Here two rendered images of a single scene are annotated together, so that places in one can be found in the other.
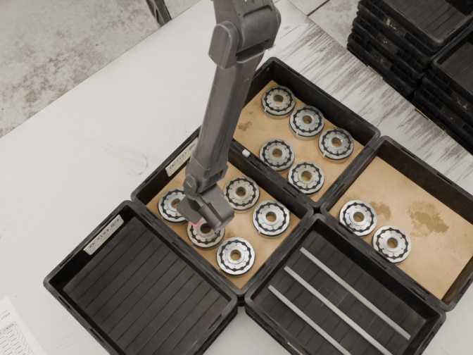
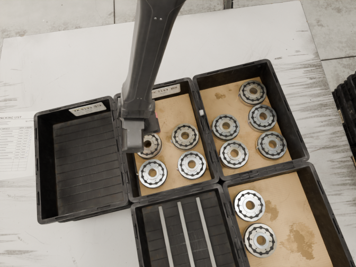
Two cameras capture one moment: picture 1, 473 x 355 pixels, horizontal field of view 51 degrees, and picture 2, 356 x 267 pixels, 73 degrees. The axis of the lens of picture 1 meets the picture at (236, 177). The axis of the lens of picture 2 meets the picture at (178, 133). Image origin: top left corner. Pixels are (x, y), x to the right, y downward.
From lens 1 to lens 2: 0.57 m
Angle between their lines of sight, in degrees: 16
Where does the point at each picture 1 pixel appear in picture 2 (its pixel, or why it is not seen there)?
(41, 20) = not seen: outside the picture
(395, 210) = (281, 217)
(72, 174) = (112, 67)
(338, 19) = (340, 72)
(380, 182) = (285, 192)
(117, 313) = (69, 159)
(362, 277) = (224, 245)
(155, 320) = (84, 177)
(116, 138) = not seen: hidden behind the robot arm
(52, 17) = not seen: outside the picture
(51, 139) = (115, 42)
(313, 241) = (209, 198)
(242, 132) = (215, 99)
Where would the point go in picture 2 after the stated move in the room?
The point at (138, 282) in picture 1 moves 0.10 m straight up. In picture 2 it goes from (91, 149) to (80, 142)
